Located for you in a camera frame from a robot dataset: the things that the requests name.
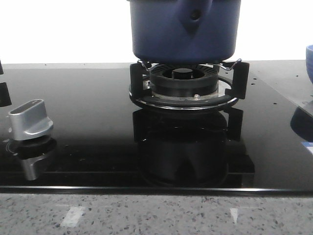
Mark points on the light blue water bowl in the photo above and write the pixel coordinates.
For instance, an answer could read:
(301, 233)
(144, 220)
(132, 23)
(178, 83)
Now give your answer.
(309, 62)

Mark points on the dark blue cooking pot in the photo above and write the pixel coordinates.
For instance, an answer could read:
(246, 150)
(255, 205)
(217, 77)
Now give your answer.
(184, 31)

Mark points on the right black gas burner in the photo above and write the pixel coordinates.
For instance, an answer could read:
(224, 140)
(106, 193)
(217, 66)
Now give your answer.
(184, 81)

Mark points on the black glass gas stove top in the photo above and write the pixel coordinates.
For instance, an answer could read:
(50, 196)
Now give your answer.
(102, 143)

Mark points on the right black pan support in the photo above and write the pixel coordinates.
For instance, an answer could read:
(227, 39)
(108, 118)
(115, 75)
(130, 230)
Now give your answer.
(232, 83)

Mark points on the black pan support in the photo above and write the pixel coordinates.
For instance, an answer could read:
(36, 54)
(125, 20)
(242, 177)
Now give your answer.
(4, 95)
(232, 83)

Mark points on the silver stove control knob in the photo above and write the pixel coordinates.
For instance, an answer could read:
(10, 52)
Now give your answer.
(30, 121)

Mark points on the left black pan support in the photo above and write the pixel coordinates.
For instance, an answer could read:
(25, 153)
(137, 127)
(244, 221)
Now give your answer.
(4, 95)

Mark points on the blue white stove sticker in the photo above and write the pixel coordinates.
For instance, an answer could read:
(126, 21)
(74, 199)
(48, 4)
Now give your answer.
(308, 146)

